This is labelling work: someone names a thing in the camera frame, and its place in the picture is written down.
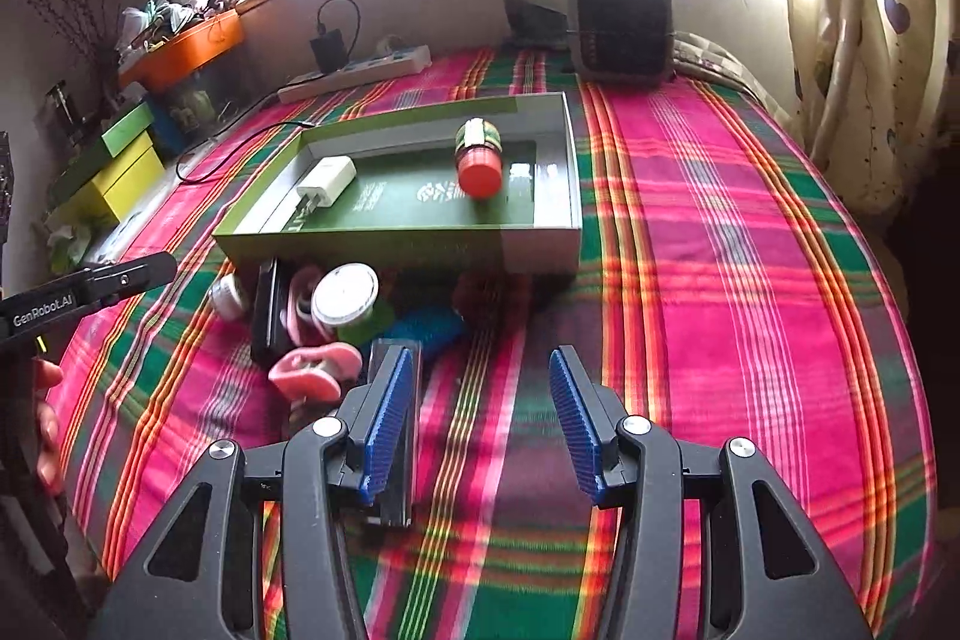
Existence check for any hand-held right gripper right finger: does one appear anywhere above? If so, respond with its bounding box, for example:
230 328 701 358
547 346 875 640

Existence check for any yellow storage box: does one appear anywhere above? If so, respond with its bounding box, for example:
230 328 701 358
88 143 164 223

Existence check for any blue storage box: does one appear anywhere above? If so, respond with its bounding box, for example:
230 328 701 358
146 96 188 154

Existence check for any orange tray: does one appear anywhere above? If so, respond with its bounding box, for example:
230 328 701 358
118 10 247 92

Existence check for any flat black object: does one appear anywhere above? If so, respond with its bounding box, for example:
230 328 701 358
504 0 569 49

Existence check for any plaid blanket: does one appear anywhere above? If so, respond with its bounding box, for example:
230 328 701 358
45 44 938 640

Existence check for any clear container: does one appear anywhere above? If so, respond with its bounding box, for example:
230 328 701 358
165 70 252 133

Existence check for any black cable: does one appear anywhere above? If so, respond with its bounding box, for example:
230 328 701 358
174 119 316 185

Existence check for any cream heart-print curtain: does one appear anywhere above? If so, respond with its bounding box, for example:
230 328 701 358
784 0 960 221

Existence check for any white power strip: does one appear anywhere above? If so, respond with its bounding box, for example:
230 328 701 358
277 46 432 103

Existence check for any pile of clutter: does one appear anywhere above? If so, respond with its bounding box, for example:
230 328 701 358
120 0 241 56

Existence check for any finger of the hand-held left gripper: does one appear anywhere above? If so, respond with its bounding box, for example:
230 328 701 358
81 250 179 310

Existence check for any pillow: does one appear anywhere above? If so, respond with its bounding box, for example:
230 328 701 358
671 31 796 124

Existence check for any black remote control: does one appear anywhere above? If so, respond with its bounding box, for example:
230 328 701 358
250 257 286 365

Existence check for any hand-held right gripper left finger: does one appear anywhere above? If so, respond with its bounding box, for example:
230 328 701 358
90 344 422 640

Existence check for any black power adapter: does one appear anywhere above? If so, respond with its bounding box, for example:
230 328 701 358
311 0 362 73

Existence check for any small white jar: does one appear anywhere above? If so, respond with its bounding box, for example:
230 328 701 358
208 275 247 319

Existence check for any green cardboard box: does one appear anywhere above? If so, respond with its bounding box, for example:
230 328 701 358
212 91 584 277

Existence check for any grey space heater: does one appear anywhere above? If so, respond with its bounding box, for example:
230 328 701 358
566 0 676 84

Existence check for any red-capped bottle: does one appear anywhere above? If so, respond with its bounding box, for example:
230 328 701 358
454 117 505 199

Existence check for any pink clip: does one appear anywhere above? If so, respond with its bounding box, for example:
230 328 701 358
268 344 365 401
279 269 335 341

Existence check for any green storage box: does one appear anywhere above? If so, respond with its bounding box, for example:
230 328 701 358
101 101 155 157

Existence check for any person's left hand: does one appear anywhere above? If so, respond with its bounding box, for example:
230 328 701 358
34 359 67 495

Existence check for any crumpled plastic bag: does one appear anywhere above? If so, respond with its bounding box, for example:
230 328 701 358
45 220 92 275

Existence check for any white-lidded green jar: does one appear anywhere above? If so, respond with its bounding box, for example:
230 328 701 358
311 263 396 345

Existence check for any white charger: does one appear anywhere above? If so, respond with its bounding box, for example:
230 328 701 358
296 155 357 214

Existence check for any blue USB device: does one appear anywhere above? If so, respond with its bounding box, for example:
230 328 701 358
379 306 470 357

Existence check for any dark metal stand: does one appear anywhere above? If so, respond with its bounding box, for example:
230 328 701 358
45 81 77 140

